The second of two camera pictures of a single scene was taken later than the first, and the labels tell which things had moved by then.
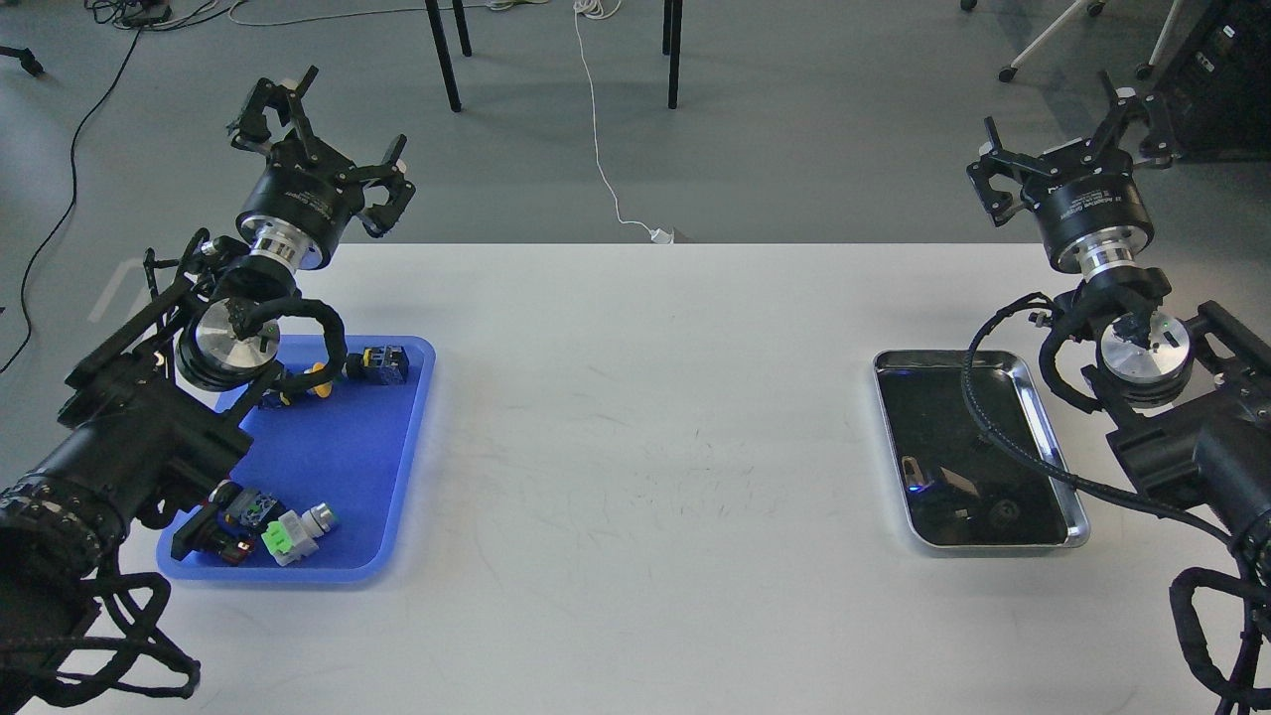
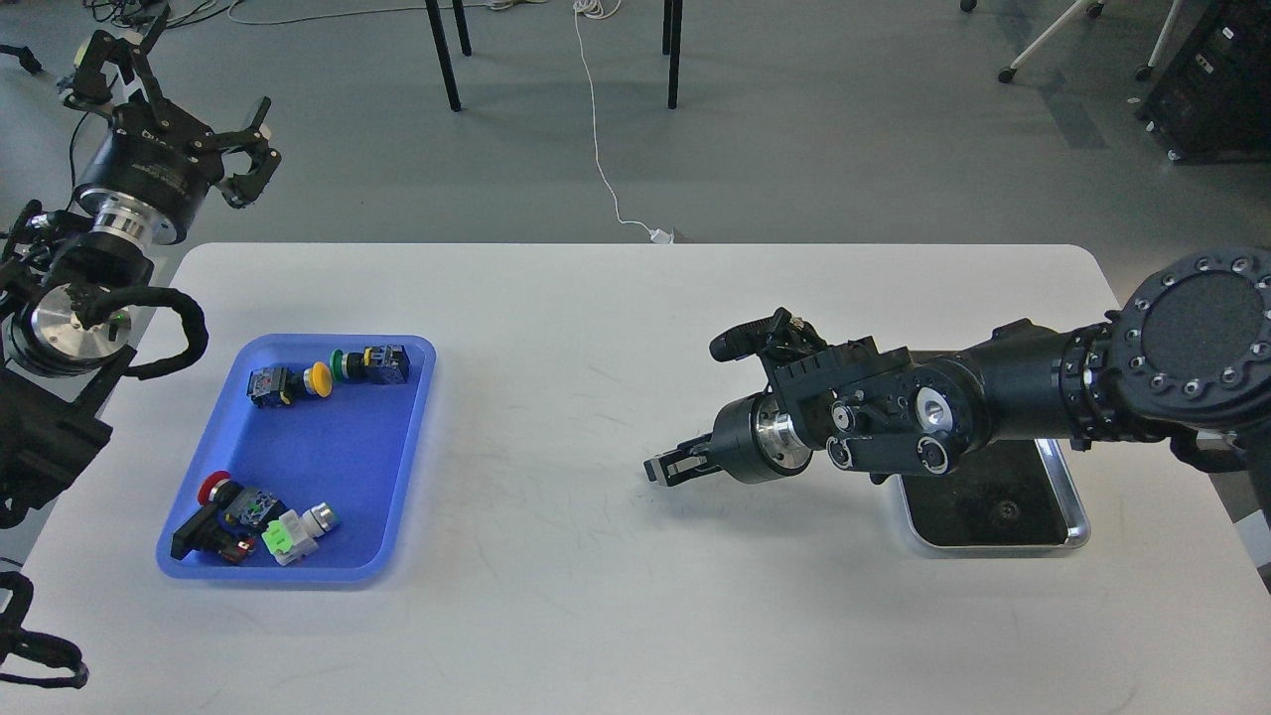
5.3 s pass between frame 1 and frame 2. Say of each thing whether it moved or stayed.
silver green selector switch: stayed
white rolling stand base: stayed
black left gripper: moved
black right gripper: moved
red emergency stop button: stayed
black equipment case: stayed
